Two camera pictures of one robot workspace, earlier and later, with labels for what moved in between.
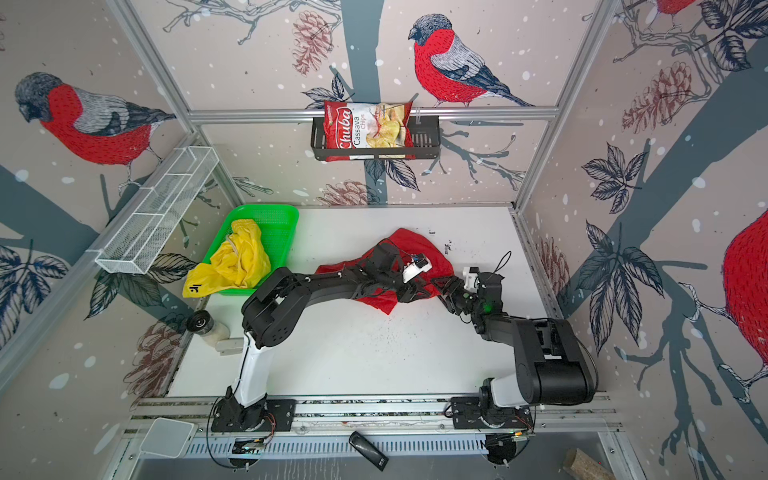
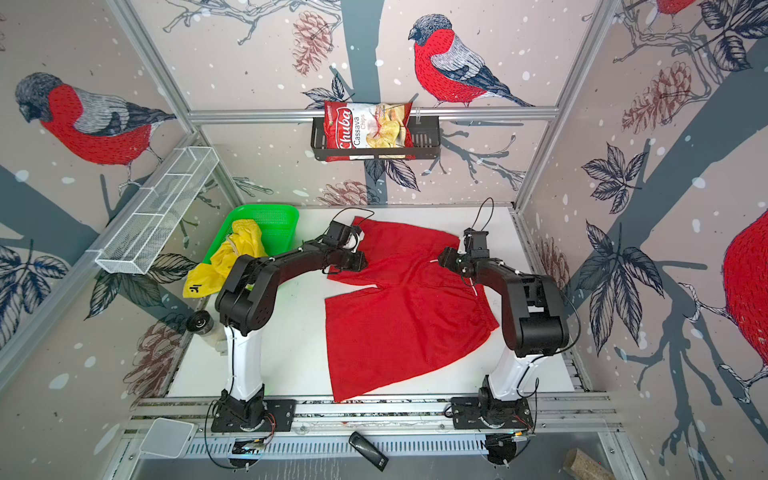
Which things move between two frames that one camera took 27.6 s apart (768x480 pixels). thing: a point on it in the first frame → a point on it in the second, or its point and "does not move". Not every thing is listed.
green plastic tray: (278, 224) does not move
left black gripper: (408, 293) → (358, 266)
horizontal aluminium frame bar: (417, 115) does not move
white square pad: (168, 438) does not move
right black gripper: (452, 296) → (447, 258)
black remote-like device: (368, 450) does not move
